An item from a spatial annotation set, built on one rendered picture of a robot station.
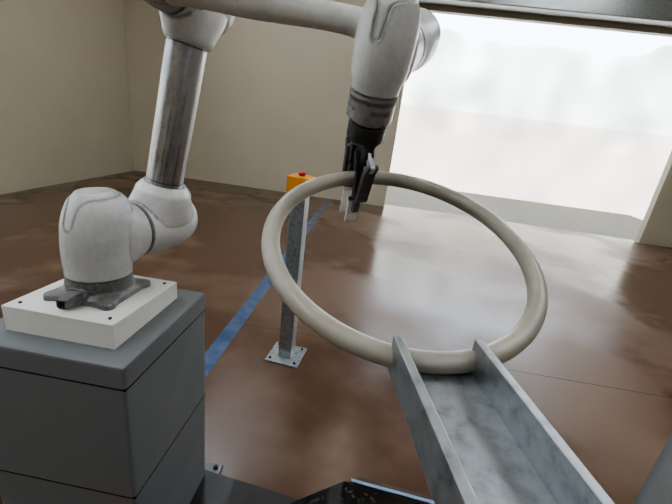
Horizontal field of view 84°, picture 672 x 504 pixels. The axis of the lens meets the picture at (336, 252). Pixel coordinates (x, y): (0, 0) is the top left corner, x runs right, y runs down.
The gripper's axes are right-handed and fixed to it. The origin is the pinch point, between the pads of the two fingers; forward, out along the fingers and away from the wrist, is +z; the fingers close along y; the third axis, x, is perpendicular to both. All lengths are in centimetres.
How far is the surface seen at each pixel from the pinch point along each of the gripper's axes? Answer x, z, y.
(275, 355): -1, 149, -53
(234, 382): -26, 141, -37
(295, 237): 12, 79, -78
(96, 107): -176, 238, -606
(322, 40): 176, 106, -573
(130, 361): -51, 32, 10
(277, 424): -10, 130, -6
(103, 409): -59, 43, 15
